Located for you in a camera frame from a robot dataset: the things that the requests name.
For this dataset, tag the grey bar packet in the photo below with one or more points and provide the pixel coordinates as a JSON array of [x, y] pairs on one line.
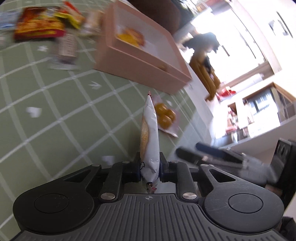
[[64, 54]]

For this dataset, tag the packet of brown eggs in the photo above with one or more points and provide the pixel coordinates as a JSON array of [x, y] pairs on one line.
[[168, 117]]

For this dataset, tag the brown upholstered chair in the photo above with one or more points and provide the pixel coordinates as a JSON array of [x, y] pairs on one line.
[[163, 12]]

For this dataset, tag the red spicy snack packet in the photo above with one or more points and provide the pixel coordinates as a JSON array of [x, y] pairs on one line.
[[39, 22]]

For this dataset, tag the yellow red biscuit packet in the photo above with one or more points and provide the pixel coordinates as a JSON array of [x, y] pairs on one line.
[[69, 12]]

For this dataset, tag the pink cardboard box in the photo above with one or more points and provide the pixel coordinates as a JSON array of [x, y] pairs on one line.
[[157, 64]]

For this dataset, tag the green grid tablecloth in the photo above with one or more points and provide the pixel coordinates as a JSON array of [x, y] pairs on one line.
[[54, 122]]

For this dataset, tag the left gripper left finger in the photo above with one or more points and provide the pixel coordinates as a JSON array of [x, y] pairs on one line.
[[127, 177]]

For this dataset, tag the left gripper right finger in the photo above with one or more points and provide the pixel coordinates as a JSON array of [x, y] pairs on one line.
[[179, 174]]

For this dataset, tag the tan chair with dark clothes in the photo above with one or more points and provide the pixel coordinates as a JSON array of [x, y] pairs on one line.
[[202, 44]]

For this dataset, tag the white snack packet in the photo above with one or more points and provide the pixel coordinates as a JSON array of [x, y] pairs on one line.
[[149, 147]]

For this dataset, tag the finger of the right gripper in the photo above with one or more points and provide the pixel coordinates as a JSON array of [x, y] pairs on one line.
[[199, 159], [218, 153]]

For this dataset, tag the yellow snack packet in box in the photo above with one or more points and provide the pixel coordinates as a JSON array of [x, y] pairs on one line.
[[132, 36]]

